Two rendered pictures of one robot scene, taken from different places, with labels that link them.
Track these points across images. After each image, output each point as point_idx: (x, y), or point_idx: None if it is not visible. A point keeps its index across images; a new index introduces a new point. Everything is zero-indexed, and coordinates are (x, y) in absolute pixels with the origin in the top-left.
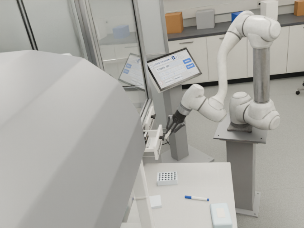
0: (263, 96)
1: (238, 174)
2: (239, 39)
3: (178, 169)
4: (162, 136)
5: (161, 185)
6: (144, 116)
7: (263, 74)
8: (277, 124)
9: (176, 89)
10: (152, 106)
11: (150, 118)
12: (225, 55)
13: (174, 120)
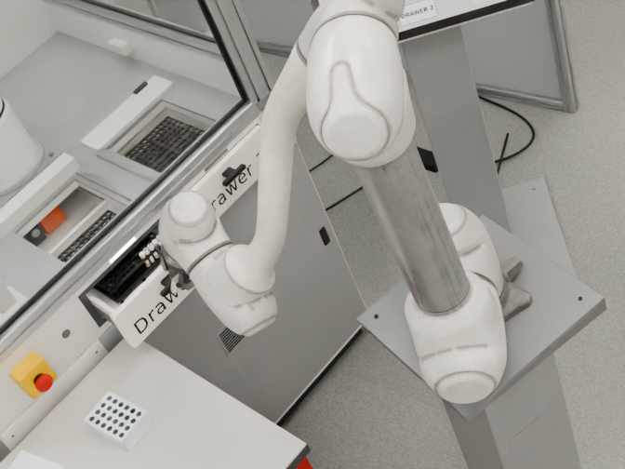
0: (418, 295)
1: (472, 437)
2: None
3: (174, 397)
4: (169, 282)
5: (97, 434)
6: (171, 182)
7: (392, 236)
8: (474, 395)
9: (432, 39)
10: (259, 127)
11: (219, 178)
12: (277, 127)
13: None
